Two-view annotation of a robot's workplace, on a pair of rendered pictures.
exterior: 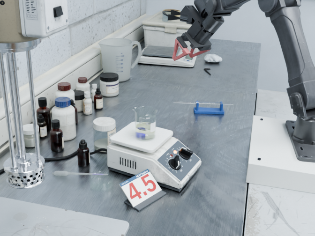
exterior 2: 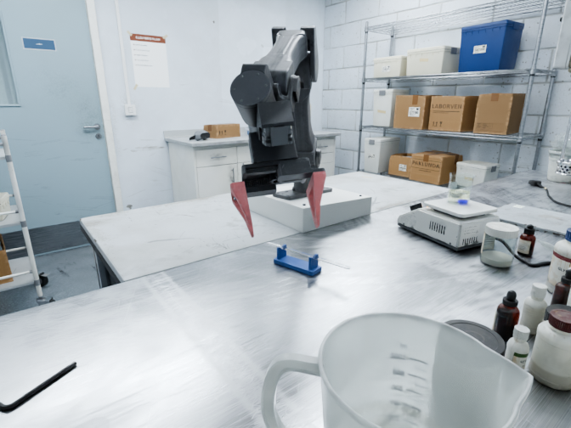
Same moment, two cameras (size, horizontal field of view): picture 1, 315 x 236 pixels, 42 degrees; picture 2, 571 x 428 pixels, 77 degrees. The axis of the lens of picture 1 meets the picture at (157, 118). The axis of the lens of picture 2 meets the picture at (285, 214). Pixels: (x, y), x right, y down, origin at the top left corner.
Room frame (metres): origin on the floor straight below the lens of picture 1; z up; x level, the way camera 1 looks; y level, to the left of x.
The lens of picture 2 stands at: (1.80, 0.23, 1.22)
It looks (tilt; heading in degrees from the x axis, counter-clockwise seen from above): 17 degrees down; 219
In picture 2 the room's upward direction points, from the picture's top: straight up
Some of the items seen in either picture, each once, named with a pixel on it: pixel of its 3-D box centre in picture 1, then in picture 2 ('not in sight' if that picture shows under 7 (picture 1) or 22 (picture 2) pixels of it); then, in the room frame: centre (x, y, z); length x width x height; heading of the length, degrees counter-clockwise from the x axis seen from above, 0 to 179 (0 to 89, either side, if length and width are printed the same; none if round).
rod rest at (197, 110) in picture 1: (209, 107); (296, 258); (1.26, -0.17, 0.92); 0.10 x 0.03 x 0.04; 91
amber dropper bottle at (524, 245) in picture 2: (83, 151); (528, 239); (0.90, 0.18, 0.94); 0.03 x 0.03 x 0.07
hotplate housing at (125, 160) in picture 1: (151, 154); (448, 220); (0.89, 0.01, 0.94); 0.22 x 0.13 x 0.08; 64
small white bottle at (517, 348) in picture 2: (94, 92); (517, 349); (1.33, 0.22, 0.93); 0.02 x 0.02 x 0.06
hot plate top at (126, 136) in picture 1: (142, 136); (459, 206); (0.90, 0.04, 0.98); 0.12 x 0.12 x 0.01; 64
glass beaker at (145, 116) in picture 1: (144, 122); (460, 188); (0.89, 0.03, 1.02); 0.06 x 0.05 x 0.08; 77
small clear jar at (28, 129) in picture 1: (30, 136); not in sight; (0.99, 0.34, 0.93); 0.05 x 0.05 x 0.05
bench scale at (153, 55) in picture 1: (168, 55); not in sight; (1.87, -0.04, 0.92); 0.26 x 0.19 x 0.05; 81
